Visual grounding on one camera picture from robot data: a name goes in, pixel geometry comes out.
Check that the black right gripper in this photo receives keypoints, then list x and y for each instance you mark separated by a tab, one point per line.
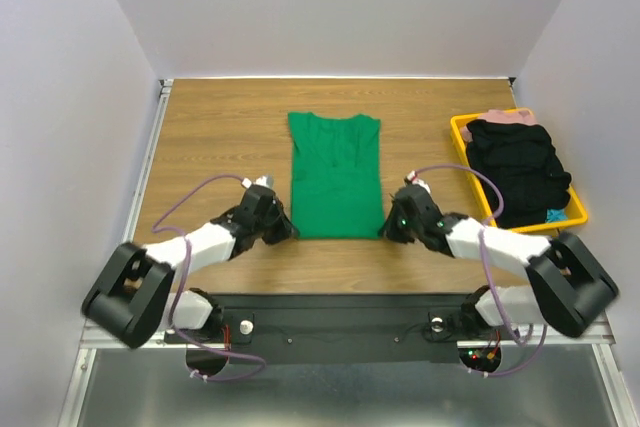
396	222

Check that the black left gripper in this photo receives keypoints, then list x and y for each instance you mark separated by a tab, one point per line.
285	229

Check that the green t shirt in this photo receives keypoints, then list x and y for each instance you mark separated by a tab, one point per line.
336	190

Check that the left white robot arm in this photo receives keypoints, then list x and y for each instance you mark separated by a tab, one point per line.
131	298

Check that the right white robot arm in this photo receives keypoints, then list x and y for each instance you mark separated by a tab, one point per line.
568	288

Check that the black t shirt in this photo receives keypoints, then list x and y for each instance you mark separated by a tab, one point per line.
522	162

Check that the teal t shirt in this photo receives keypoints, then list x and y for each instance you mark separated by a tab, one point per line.
556	215

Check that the pink t shirt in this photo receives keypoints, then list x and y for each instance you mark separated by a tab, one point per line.
519	116

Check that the yellow plastic bin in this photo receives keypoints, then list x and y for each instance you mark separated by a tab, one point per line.
488	199

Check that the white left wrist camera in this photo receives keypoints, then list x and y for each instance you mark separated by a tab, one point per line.
266	181

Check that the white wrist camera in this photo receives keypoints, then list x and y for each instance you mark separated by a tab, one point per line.
412	178
266	181

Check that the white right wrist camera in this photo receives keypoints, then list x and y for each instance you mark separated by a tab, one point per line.
412	178

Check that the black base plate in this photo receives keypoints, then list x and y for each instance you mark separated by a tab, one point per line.
347	352

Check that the aluminium mounting rail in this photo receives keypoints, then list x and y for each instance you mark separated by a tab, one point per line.
334	319

